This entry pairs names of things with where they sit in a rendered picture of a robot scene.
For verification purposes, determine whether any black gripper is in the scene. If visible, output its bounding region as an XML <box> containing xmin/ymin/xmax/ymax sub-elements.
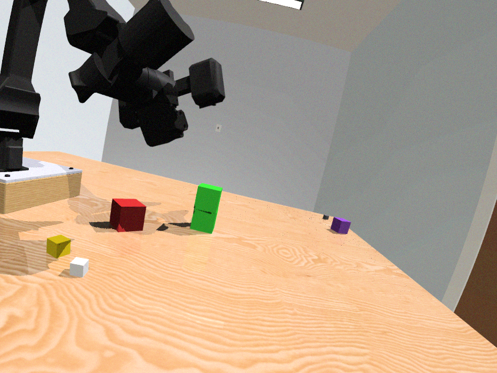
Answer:
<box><xmin>118</xmin><ymin>58</ymin><xmax>225</xmax><ymax>129</ymax></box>

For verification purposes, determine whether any green block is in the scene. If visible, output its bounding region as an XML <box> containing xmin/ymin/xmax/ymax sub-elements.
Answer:
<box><xmin>194</xmin><ymin>183</ymin><xmax>222</xmax><ymax>213</ymax></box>
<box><xmin>190</xmin><ymin>208</ymin><xmax>218</xmax><ymax>234</ymax></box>

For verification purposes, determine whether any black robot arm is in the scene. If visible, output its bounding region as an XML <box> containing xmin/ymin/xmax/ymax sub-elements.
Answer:
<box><xmin>0</xmin><ymin>0</ymin><xmax>195</xmax><ymax>172</ymax></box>

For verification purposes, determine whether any white cube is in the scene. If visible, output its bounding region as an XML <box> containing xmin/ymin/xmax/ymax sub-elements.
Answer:
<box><xmin>69</xmin><ymin>257</ymin><xmax>89</xmax><ymax>277</ymax></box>

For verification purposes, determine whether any purple cube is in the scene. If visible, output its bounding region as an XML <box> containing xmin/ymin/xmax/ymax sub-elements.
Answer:
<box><xmin>331</xmin><ymin>217</ymin><xmax>351</xmax><ymax>234</ymax></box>

